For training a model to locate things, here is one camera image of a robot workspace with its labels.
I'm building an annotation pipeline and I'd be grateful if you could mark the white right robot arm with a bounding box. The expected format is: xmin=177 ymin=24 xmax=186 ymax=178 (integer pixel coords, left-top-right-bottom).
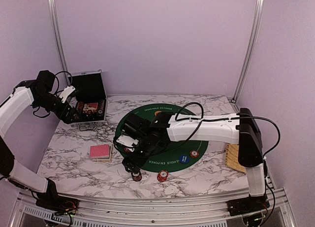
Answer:
xmin=113 ymin=108 xmax=270 ymax=215

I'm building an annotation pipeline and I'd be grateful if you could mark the chip row in case right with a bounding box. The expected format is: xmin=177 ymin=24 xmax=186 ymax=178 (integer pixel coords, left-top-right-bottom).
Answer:
xmin=97 ymin=99 xmax=105 ymax=117

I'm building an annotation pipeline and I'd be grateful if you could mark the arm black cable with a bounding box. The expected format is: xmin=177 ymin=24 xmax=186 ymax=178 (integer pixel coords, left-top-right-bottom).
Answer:
xmin=33 ymin=69 xmax=72 ymax=118
xmin=172 ymin=101 xmax=281 ymax=161

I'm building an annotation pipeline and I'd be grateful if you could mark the woven bamboo basket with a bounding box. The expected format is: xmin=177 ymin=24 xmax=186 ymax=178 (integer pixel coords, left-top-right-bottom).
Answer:
xmin=225 ymin=144 xmax=246 ymax=173

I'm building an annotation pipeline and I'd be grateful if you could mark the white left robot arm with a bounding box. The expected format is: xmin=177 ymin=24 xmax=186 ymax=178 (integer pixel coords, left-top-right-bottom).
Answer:
xmin=0 ymin=70 xmax=78 ymax=212

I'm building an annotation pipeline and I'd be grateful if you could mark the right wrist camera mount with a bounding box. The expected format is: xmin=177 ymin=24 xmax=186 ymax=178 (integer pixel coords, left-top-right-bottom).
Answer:
xmin=116 ymin=134 xmax=139 ymax=149

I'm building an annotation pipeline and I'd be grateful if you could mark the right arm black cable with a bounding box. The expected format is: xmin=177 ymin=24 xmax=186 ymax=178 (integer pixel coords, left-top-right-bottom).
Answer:
xmin=172 ymin=101 xmax=281 ymax=161

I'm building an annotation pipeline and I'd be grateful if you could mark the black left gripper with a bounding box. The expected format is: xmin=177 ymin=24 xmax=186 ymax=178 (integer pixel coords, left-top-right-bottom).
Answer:
xmin=33 ymin=92 xmax=82 ymax=124

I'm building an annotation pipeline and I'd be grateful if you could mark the boxed card deck in case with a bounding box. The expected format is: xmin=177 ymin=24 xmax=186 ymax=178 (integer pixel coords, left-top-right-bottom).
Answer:
xmin=83 ymin=102 xmax=98 ymax=114

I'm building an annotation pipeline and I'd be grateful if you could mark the blue small blind button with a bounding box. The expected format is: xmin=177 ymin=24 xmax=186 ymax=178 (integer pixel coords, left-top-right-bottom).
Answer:
xmin=179 ymin=155 xmax=190 ymax=164

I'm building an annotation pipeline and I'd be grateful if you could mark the aluminium frame post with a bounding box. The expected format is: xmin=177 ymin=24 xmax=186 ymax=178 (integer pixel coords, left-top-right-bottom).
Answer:
xmin=48 ymin=0 xmax=68 ymax=72
xmin=231 ymin=0 xmax=265 ymax=103

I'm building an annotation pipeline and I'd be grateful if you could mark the chip row in case left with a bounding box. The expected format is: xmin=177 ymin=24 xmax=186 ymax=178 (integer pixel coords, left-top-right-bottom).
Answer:
xmin=76 ymin=101 xmax=84 ymax=114

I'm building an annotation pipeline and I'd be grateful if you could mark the chip row in case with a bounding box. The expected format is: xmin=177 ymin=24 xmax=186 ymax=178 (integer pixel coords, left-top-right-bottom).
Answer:
xmin=97 ymin=99 xmax=105 ymax=117
xmin=76 ymin=101 xmax=84 ymax=114

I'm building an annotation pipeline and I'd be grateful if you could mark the aluminium frame post right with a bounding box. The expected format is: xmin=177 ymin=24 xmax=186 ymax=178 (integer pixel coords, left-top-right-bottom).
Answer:
xmin=231 ymin=0 xmax=265 ymax=103

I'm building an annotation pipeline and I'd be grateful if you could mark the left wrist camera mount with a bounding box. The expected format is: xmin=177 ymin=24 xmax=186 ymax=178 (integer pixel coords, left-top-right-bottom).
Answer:
xmin=59 ymin=86 xmax=75 ymax=103

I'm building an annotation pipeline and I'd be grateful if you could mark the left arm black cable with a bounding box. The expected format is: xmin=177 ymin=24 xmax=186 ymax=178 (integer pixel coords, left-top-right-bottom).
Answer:
xmin=33 ymin=69 xmax=72 ymax=118

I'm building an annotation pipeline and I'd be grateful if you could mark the aluminium poker case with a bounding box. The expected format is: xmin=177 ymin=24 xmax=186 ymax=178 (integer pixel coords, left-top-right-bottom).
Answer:
xmin=68 ymin=69 xmax=107 ymax=131

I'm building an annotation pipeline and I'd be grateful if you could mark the aluminium front rail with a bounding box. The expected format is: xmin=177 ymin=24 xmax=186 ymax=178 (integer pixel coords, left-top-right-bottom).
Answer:
xmin=8 ymin=188 xmax=297 ymax=227

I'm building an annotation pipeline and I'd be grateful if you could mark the red five chip stack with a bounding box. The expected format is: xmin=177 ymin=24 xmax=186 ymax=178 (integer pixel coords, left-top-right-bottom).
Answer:
xmin=157 ymin=170 xmax=168 ymax=182

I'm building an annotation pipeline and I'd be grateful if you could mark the aluminium frame post left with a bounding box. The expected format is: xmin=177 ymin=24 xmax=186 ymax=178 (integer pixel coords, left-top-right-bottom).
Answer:
xmin=48 ymin=0 xmax=68 ymax=72

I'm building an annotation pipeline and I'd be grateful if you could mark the red playing card deck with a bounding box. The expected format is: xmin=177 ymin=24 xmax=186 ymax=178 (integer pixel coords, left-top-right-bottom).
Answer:
xmin=90 ymin=144 xmax=112 ymax=160

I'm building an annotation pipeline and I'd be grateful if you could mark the black hundred chip stack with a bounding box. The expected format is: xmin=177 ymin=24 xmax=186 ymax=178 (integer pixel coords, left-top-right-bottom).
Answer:
xmin=131 ymin=172 xmax=142 ymax=182

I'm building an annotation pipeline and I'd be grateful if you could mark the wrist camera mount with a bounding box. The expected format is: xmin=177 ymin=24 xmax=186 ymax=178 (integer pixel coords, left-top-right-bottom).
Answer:
xmin=59 ymin=86 xmax=75 ymax=103
xmin=116 ymin=134 xmax=139 ymax=149

